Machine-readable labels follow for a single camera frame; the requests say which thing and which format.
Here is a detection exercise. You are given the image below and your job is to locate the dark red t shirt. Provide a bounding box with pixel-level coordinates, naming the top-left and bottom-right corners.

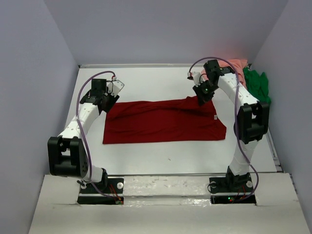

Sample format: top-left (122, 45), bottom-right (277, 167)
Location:
top-left (102, 96), bottom-right (227, 144)

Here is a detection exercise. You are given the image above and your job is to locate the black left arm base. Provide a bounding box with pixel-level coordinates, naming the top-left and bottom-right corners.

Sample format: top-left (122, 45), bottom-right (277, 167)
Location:
top-left (77, 176), bottom-right (124, 205)

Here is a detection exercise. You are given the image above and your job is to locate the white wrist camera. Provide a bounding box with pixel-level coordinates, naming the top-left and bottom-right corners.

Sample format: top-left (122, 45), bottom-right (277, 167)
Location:
top-left (106, 79), bottom-right (125, 97)
top-left (187, 72), bottom-right (201, 86)

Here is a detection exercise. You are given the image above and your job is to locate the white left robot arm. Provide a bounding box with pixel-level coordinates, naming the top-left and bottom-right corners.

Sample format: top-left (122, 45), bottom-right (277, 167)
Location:
top-left (47, 78), bottom-right (124, 193)

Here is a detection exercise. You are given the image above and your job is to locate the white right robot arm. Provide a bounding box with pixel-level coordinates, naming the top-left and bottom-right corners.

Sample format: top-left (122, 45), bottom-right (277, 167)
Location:
top-left (188, 57), bottom-right (270, 194)

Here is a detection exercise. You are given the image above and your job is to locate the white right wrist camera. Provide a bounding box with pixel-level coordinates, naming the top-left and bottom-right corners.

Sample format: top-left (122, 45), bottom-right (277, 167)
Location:
top-left (187, 72), bottom-right (201, 86)

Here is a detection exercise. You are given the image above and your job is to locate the pink crumpled t shirt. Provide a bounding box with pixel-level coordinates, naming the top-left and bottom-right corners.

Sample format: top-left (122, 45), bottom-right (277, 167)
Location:
top-left (200, 59), bottom-right (248, 88)

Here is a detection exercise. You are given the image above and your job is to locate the green crumpled t shirt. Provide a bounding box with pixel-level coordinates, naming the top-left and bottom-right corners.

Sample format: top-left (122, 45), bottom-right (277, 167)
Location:
top-left (243, 67), bottom-right (272, 105)

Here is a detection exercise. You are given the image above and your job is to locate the white front cover board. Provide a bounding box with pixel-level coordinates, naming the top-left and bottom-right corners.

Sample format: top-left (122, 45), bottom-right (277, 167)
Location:
top-left (30, 173), bottom-right (309, 234)

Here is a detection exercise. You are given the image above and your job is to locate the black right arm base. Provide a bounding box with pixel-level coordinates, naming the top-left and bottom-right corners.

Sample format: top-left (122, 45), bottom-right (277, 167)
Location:
top-left (207, 176), bottom-right (256, 205)

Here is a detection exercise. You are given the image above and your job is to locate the aluminium front rail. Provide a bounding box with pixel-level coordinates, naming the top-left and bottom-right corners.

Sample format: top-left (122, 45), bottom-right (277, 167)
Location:
top-left (108, 173), bottom-right (226, 177)

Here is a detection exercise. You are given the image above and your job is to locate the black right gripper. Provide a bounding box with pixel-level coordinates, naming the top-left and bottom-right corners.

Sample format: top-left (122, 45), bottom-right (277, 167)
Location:
top-left (193, 80), bottom-right (219, 106)

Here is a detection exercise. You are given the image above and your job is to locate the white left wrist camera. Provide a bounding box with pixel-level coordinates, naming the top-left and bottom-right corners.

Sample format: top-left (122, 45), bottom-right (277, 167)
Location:
top-left (106, 79), bottom-right (125, 97)

